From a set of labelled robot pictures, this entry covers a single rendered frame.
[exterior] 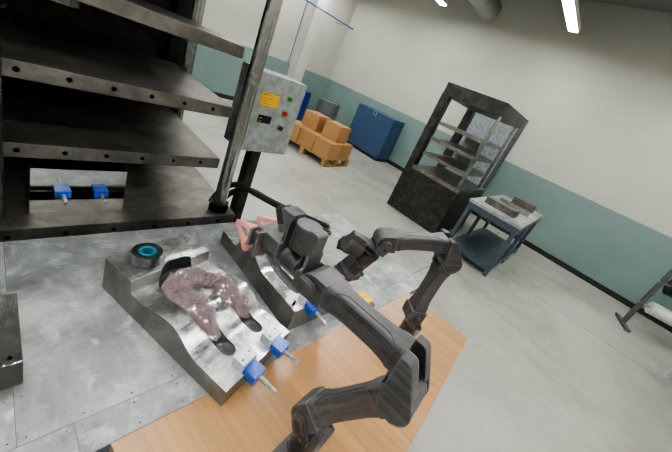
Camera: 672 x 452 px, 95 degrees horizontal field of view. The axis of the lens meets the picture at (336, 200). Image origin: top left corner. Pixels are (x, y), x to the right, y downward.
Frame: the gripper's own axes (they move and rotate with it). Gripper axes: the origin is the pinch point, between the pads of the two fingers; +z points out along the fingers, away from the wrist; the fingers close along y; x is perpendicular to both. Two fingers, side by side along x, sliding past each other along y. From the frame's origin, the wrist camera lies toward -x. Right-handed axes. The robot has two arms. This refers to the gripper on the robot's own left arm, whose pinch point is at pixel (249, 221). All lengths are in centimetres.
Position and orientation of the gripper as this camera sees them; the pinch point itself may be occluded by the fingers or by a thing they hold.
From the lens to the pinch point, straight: 80.1
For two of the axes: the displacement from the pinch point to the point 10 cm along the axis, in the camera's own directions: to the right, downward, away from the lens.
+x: -3.5, 8.7, 3.5
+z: -7.3, -4.8, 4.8
